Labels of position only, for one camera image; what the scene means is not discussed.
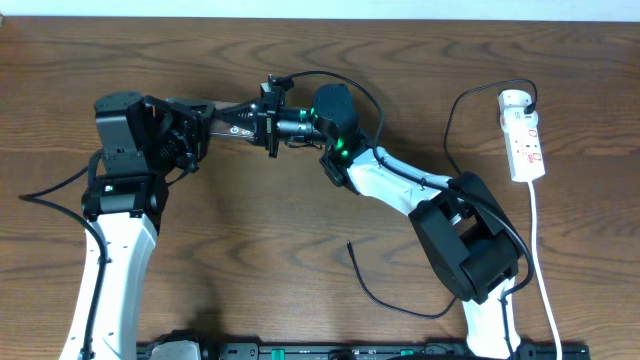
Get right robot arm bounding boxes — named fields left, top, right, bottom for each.
left=214, top=83, right=530, bottom=359

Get white power strip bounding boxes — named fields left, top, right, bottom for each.
left=500, top=107, right=545, bottom=183

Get black camera cable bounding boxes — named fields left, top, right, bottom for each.
left=18, top=164, right=112, bottom=360
left=279, top=69, right=536, bottom=360

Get black charging cable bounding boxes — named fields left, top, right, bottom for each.
left=346, top=78, right=539, bottom=320

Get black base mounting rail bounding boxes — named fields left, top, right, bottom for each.
left=137, top=329, right=591, bottom=360

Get black right camera cable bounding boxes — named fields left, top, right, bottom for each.
left=279, top=69, right=536, bottom=360

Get white charger adapter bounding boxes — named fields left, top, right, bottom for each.
left=498, top=89, right=532, bottom=113

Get bronze Galaxy smartphone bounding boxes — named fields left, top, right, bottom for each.
left=209, top=101, right=256, bottom=142

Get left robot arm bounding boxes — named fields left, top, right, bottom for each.
left=60, top=91, right=215, bottom=359

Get black left camera cable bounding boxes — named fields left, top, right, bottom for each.
left=18, top=164, right=112, bottom=360

